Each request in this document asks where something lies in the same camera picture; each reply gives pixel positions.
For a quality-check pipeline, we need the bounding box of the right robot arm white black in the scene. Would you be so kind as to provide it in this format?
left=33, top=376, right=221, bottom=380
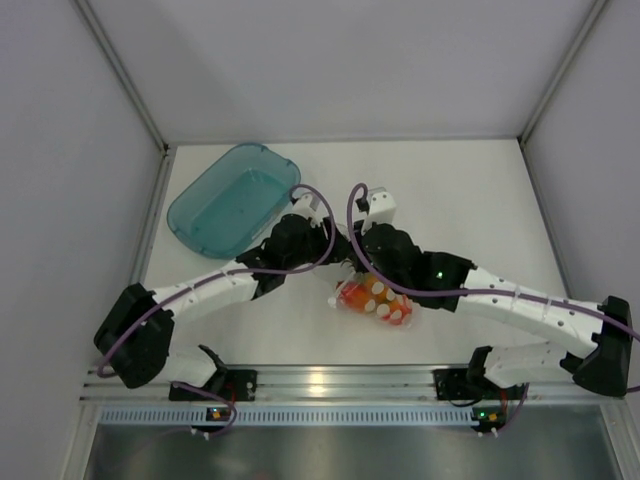
left=348, top=222, right=639, bottom=397

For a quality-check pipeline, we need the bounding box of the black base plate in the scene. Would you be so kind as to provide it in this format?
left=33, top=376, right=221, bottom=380
left=433, top=368, right=500, bottom=403
left=168, top=368, right=258, bottom=403

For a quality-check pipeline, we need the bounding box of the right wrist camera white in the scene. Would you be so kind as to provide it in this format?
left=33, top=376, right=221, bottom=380
left=356, top=187, right=397, bottom=233

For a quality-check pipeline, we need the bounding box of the right aluminium frame post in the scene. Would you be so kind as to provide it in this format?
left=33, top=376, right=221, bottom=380
left=517, top=0, right=614, bottom=144

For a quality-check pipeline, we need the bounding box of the aluminium frame post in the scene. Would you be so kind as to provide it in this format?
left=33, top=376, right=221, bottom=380
left=517, top=0, right=614, bottom=144
left=74, top=0, right=171, bottom=154

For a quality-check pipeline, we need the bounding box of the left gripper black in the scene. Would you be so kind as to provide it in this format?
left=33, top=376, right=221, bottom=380
left=284, top=216, right=352, bottom=271

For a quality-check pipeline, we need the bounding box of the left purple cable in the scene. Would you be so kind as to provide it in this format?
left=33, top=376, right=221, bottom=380
left=95, top=184, right=337, bottom=441

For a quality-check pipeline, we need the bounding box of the white slotted cable duct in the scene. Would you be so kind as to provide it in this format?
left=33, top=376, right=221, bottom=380
left=99, top=405, right=479, bottom=427

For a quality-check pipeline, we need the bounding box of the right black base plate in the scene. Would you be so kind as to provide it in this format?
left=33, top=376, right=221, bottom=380
left=433, top=368, right=500, bottom=403

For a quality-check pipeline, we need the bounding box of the fake pineapple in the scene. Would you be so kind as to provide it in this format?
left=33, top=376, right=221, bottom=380
left=330, top=272, right=413, bottom=327

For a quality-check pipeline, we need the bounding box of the clear zip top bag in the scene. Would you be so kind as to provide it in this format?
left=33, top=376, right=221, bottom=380
left=313, top=260, right=415, bottom=329

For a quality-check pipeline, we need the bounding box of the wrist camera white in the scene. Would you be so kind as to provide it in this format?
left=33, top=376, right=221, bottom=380
left=356, top=187, right=397, bottom=233
left=291, top=192, right=323, bottom=224

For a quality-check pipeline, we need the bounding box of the aluminium mounting rail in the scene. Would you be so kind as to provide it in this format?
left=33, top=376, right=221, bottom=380
left=82, top=363, right=624, bottom=402

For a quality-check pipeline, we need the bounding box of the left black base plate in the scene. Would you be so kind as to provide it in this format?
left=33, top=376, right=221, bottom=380
left=168, top=368, right=258, bottom=403

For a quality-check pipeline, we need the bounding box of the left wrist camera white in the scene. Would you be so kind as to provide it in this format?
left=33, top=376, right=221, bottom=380
left=291, top=192, right=323, bottom=224

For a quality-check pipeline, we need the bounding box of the left aluminium frame post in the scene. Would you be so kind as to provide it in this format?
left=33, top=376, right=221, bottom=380
left=74, top=0, right=171, bottom=154

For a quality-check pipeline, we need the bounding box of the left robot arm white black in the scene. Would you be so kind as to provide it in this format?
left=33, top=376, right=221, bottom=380
left=93, top=214, right=351, bottom=400

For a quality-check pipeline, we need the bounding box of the teal plastic bin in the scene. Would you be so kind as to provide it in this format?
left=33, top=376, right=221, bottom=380
left=166, top=143, right=301, bottom=259

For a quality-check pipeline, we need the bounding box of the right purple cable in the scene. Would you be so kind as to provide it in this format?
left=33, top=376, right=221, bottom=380
left=345, top=182, right=640, bottom=436

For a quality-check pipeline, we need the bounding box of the purple cable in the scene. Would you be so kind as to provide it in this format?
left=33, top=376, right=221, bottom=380
left=95, top=184, right=337, bottom=441
left=345, top=182, right=640, bottom=436

